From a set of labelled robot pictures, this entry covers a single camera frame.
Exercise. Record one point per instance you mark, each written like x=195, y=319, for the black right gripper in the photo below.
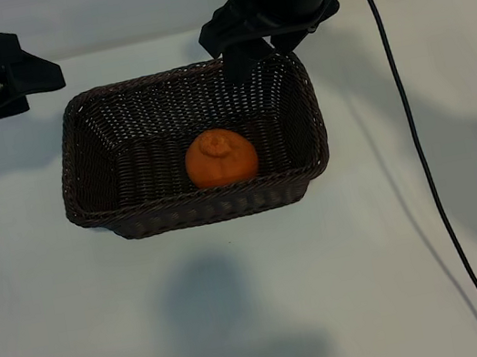
x=296, y=6

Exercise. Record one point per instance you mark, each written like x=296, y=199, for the orange fruit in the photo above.
x=222, y=163

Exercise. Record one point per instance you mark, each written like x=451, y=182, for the dark brown wicker basket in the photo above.
x=146, y=176

